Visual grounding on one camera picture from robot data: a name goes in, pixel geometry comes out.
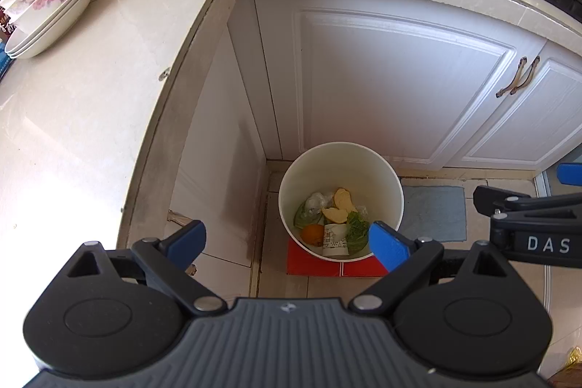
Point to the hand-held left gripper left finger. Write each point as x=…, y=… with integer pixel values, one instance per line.
x=186, y=240

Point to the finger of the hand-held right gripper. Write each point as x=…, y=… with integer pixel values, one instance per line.
x=491, y=199
x=570, y=174

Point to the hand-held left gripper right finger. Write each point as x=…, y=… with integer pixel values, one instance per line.
x=388, y=247

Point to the napa cabbage leaf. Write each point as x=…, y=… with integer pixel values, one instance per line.
x=357, y=231

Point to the white printed paper cup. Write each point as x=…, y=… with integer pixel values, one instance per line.
x=334, y=240

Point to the clear plastic bag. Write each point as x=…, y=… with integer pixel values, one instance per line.
x=316, y=201

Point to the white round bin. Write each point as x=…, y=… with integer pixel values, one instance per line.
x=345, y=165

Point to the large green cabbage leaf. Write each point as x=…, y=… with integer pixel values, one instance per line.
x=300, y=217

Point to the grey floor mat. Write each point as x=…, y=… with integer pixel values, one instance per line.
x=432, y=210

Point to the red floor mat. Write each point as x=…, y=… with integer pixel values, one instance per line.
x=300, y=265

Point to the white corner cabinet door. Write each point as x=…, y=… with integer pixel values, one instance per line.
x=218, y=142

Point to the yellow patterned packet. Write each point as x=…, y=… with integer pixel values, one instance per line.
x=570, y=370

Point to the white and blue salt bag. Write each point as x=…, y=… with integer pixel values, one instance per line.
x=4, y=63

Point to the dark vinegar bottle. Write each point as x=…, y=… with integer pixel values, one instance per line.
x=4, y=24

